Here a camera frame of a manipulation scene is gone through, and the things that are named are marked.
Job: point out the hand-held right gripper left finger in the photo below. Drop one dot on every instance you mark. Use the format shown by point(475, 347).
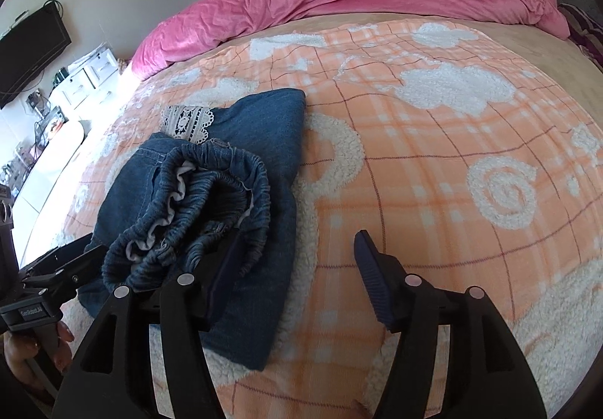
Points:
point(226, 277)

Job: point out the blue denim pants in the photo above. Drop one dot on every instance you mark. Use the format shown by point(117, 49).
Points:
point(264, 141)

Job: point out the black television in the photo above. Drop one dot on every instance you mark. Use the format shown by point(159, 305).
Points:
point(28, 56)

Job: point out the person's left hand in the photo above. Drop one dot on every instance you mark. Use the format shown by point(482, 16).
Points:
point(19, 357)

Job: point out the orange plaid printed blanket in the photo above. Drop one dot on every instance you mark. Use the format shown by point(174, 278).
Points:
point(424, 164)

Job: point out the striped pillow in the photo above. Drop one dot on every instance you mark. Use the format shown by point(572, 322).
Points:
point(586, 30)

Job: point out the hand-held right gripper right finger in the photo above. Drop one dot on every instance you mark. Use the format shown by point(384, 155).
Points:
point(374, 282)

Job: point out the white drawer cabinet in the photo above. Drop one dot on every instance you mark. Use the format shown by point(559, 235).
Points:
point(80, 84)

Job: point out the white desk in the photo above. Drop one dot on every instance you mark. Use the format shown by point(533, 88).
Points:
point(52, 155)

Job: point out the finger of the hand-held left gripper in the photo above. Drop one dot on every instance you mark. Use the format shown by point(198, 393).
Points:
point(77, 270)
point(56, 254)

